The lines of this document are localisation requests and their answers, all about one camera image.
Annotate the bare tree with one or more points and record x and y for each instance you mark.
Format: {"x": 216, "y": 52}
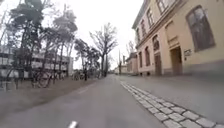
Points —
{"x": 105, "y": 43}

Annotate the beige building with arched windows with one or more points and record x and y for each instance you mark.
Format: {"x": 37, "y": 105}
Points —
{"x": 180, "y": 36}

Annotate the pale cobblestone strip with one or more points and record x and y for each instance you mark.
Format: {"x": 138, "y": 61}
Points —
{"x": 156, "y": 107}

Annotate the row of trees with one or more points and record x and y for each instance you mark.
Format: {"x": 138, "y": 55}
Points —
{"x": 43, "y": 43}

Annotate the grey asphalt path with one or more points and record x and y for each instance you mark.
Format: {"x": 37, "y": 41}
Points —
{"x": 106, "y": 103}

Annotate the brown bare earth verge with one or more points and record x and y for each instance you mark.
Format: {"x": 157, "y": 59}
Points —
{"x": 36, "y": 95}

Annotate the grey gravel pavement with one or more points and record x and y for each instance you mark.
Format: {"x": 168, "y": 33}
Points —
{"x": 186, "y": 93}

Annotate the small distant building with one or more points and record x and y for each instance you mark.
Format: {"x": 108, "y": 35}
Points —
{"x": 128, "y": 64}

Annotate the pale long building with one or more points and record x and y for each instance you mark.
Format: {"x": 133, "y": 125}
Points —
{"x": 36, "y": 63}

